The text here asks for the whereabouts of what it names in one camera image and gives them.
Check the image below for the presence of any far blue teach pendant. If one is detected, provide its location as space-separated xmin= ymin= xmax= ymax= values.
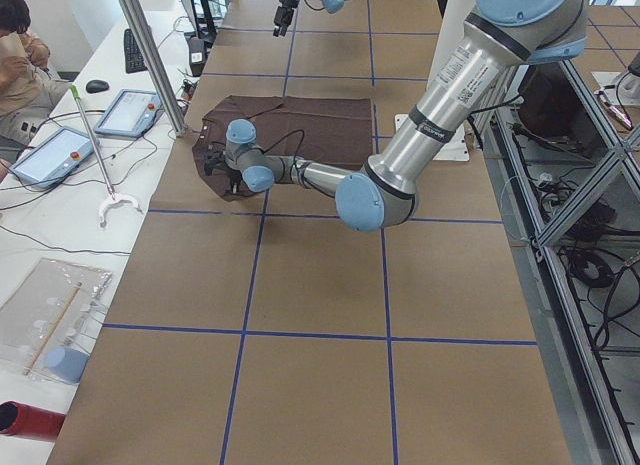
xmin=94 ymin=89 xmax=162 ymax=139

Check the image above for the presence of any seated person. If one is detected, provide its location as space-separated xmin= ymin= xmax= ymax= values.
xmin=1 ymin=0 xmax=71 ymax=146

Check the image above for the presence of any wooden stick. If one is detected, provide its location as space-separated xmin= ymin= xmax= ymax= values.
xmin=22 ymin=282 xmax=82 ymax=376

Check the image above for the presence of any metal reacher grabber tool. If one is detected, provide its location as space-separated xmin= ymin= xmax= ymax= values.
xmin=70 ymin=85 xmax=142 ymax=228

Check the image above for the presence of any blue plastic cup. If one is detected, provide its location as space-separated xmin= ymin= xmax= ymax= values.
xmin=44 ymin=346 xmax=90 ymax=384

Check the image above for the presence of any white pedestal column base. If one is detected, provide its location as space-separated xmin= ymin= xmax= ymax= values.
xmin=393 ymin=0 xmax=481 ymax=162

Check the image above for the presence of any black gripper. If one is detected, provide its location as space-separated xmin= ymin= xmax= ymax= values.
xmin=225 ymin=168 xmax=243 ymax=195
xmin=273 ymin=0 xmax=299 ymax=37

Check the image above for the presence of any black box with label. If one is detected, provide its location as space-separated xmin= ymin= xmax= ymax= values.
xmin=187 ymin=36 xmax=207 ymax=77

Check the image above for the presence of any red cylinder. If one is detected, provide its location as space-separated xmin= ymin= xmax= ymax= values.
xmin=1 ymin=401 xmax=66 ymax=442

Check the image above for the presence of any brown paper table cover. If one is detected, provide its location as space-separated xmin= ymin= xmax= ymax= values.
xmin=47 ymin=0 xmax=576 ymax=465

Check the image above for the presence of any black computer mouse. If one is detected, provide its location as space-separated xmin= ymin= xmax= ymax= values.
xmin=85 ymin=79 xmax=110 ymax=94

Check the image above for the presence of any aluminium frame post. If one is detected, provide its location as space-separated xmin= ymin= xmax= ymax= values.
xmin=118 ymin=0 xmax=187 ymax=137

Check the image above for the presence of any blue teach pendant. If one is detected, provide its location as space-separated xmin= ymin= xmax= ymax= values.
xmin=94 ymin=89 xmax=162 ymax=139
xmin=10 ymin=127 xmax=93 ymax=189

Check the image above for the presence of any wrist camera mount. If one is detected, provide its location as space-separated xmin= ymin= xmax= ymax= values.
xmin=203 ymin=148 xmax=226 ymax=176

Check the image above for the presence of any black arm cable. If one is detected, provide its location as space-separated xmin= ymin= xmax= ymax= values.
xmin=259 ymin=129 xmax=307 ymax=166

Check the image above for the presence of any clear plastic bag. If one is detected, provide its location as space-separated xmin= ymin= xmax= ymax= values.
xmin=1 ymin=259 xmax=112 ymax=384

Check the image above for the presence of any black keyboard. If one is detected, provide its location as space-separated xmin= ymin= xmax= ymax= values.
xmin=123 ymin=28 xmax=147 ymax=74

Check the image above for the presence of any dark brown t-shirt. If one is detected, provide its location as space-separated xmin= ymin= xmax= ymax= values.
xmin=192 ymin=95 xmax=373 ymax=201

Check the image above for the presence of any near blue teach pendant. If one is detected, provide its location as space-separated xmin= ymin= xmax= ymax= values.
xmin=10 ymin=127 xmax=93 ymax=189

